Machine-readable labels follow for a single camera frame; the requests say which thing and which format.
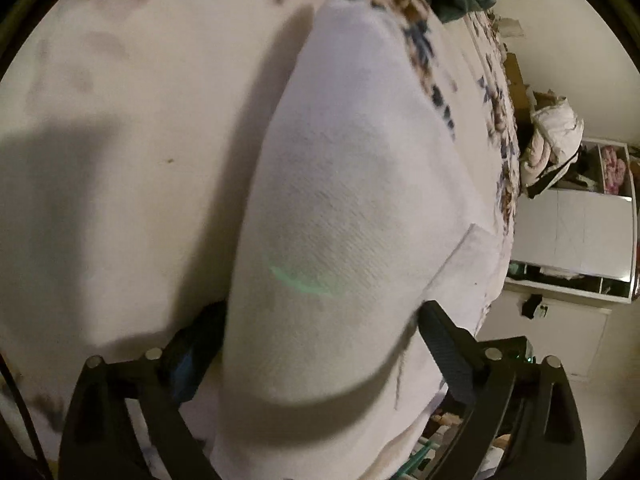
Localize black cable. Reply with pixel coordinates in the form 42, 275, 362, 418
0, 352, 53, 480

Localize pink garment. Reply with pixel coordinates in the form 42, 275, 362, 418
520, 129, 553, 197

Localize white wardrobe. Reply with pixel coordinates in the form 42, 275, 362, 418
475, 139, 640, 378

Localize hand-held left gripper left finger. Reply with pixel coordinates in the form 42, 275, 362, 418
57, 300, 229, 480

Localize floral blanket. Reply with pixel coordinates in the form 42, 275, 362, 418
292, 0, 523, 311

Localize teal rack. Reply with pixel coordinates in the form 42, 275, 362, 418
394, 434, 453, 480

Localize white padded jacket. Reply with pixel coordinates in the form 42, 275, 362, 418
530, 99, 585, 162

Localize white pants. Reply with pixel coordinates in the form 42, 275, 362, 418
0, 0, 516, 480

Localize large cardboard box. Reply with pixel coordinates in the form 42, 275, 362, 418
504, 52, 532, 111

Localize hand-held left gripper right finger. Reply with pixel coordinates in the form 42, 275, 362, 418
417, 300, 589, 480

